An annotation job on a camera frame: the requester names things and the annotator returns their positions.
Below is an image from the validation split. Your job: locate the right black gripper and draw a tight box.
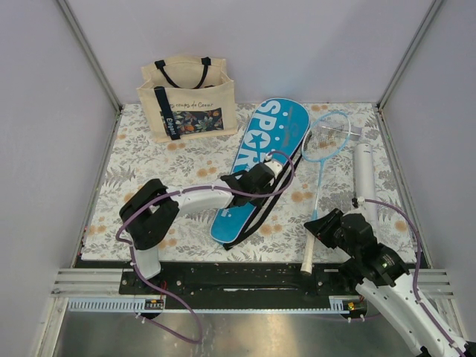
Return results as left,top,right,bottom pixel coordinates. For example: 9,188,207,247
303,208,360,259

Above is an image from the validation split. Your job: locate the blue sport racket cover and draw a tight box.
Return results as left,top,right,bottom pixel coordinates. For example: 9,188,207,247
210,98,310,251

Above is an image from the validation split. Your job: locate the blue badminton racket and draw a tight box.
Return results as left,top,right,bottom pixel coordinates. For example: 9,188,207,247
300,109,353,276

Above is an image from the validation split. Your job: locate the white shuttlecock tube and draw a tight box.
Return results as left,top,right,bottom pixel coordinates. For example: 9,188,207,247
353,143,379,232

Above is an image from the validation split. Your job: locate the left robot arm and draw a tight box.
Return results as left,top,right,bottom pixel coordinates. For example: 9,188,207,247
119,160,283,294

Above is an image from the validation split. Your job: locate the beige canvas tote bag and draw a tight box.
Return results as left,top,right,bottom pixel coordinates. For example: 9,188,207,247
137,56,238,143

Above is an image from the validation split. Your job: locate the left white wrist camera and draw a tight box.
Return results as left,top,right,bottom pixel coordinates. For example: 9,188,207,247
263,155,283,178

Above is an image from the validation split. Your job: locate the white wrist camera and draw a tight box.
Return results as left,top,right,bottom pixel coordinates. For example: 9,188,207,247
263,155,283,178
352,196,367,215

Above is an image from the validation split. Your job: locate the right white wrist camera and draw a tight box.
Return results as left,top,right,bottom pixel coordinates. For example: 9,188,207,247
352,196,367,215

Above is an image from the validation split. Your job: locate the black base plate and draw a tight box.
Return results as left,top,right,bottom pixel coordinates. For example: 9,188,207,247
119,262,367,315

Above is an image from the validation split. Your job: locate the white slotted cable duct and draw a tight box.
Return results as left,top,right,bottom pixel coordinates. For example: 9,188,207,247
68,297,165,313

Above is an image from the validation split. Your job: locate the right aluminium frame post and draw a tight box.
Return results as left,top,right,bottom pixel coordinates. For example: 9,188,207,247
376,0,446,110

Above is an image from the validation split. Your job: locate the aluminium frame post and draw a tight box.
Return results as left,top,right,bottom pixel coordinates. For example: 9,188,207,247
55,0,123,112
376,0,446,110

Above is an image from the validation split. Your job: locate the left aluminium frame post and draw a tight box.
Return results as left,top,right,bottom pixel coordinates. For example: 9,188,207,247
55,0,123,112

